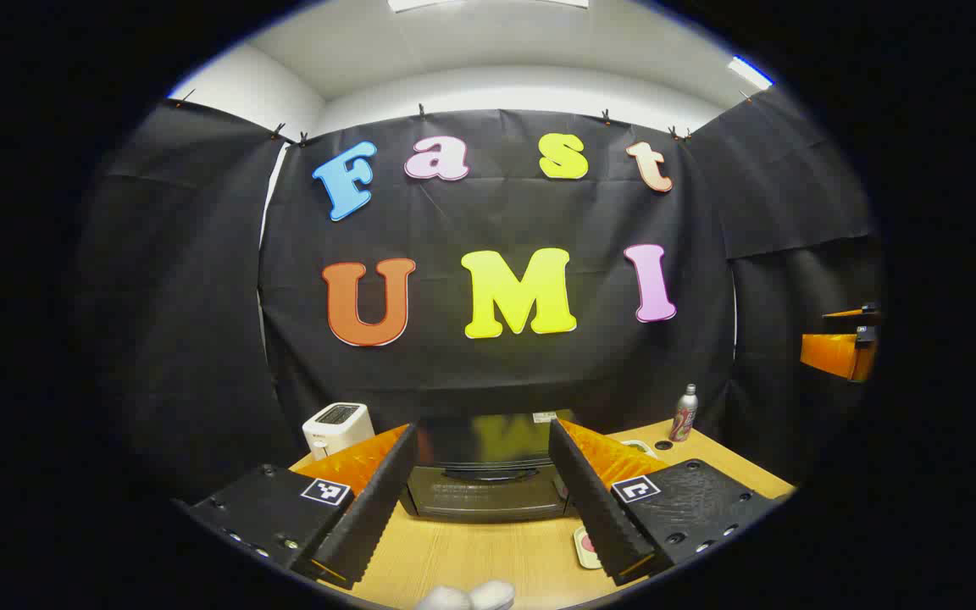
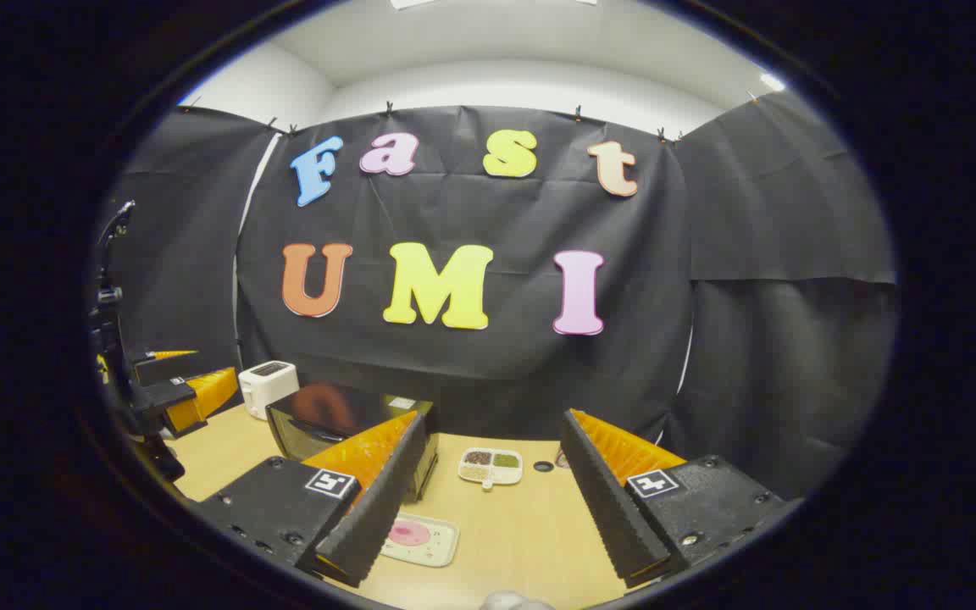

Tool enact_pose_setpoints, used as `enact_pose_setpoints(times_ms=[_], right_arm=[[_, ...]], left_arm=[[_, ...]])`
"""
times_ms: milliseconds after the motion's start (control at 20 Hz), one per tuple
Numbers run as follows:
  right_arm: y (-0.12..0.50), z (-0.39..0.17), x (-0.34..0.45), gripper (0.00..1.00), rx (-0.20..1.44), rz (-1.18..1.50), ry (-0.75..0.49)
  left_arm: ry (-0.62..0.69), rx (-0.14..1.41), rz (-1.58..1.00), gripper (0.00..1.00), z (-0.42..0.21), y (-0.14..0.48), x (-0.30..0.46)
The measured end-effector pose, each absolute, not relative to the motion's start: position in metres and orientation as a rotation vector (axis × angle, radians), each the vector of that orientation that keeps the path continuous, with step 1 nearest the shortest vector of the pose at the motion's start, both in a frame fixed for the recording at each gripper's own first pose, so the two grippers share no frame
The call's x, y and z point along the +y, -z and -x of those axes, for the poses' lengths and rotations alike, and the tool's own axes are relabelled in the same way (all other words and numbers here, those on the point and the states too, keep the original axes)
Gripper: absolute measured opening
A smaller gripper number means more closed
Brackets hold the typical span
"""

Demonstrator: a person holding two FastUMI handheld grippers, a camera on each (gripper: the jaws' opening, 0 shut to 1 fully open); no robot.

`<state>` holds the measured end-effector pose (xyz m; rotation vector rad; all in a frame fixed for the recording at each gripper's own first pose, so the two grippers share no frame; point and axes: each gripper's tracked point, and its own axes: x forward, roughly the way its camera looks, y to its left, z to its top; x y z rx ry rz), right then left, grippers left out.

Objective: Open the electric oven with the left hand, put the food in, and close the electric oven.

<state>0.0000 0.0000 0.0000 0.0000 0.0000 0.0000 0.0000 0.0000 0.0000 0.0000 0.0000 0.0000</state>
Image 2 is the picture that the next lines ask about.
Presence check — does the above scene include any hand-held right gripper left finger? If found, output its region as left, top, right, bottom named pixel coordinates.
left=197, top=411, right=428, bottom=588

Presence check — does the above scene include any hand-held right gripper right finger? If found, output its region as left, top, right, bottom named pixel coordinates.
left=560, top=409, right=801, bottom=590

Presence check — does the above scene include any white plate with pink food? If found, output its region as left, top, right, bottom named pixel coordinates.
left=380, top=513, right=460, bottom=568

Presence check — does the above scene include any black electric oven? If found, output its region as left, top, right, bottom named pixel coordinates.
left=266, top=383, right=440, bottom=501

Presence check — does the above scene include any white toaster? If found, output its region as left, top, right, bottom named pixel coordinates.
left=238, top=361, right=300, bottom=421

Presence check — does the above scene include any white divided dish with grains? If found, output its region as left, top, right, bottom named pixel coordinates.
left=457, top=447, right=524, bottom=492

